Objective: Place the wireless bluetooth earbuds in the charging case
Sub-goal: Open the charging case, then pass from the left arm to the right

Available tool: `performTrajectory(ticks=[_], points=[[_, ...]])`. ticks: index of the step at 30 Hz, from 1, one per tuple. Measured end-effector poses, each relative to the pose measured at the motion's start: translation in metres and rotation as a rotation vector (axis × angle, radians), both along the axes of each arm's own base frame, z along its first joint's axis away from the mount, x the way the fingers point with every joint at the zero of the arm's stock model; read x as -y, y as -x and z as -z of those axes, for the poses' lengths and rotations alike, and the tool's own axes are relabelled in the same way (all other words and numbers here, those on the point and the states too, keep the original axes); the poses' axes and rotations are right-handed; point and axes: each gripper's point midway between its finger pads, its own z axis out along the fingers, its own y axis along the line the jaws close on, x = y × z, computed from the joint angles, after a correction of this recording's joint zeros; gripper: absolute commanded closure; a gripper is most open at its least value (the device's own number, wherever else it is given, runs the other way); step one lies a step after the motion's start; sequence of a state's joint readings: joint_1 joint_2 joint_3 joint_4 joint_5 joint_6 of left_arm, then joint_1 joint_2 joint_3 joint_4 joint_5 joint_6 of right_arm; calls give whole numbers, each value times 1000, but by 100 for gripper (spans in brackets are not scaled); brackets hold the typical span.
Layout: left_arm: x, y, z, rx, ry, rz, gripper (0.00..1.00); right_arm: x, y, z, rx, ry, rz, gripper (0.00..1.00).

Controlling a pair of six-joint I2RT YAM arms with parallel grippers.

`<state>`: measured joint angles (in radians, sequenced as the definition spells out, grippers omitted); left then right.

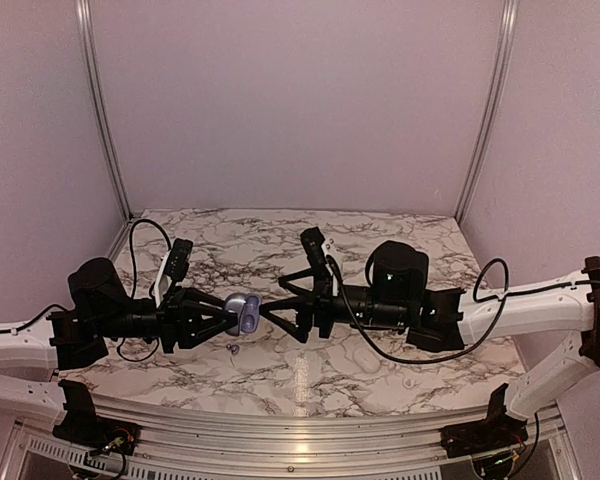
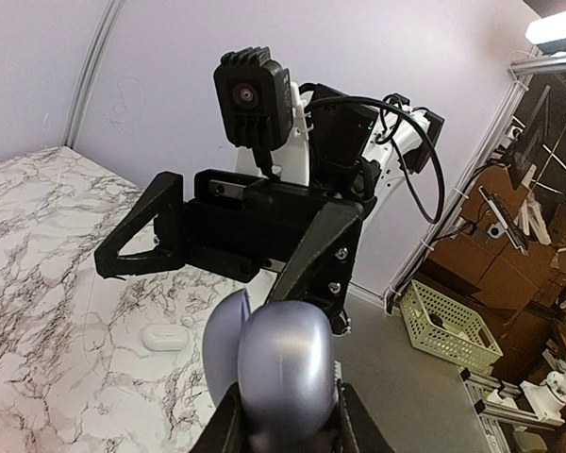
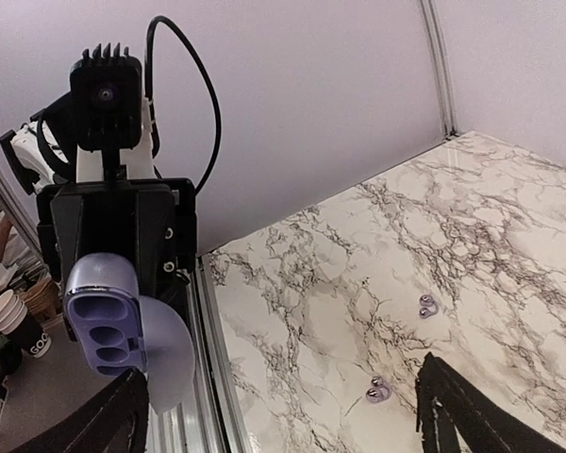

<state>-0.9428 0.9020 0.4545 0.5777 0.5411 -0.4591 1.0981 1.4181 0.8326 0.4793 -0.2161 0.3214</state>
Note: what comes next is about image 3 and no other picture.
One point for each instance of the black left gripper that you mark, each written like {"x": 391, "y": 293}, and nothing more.
{"x": 150, "y": 222}

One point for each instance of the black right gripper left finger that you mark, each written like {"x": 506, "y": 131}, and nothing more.
{"x": 75, "y": 412}

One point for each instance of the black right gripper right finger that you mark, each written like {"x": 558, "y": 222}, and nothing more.
{"x": 450, "y": 408}

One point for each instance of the purple earbud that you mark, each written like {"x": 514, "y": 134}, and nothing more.
{"x": 379, "y": 390}
{"x": 428, "y": 306}

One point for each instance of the purple earbud charging case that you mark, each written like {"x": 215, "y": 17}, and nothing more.
{"x": 119, "y": 328}

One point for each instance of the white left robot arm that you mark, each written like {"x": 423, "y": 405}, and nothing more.
{"x": 44, "y": 151}

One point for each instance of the stack of paper cups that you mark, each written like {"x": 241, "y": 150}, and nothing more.
{"x": 20, "y": 327}

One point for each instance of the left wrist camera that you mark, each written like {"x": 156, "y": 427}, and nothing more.
{"x": 106, "y": 90}

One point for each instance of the right aluminium frame post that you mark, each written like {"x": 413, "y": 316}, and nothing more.
{"x": 435, "y": 39}

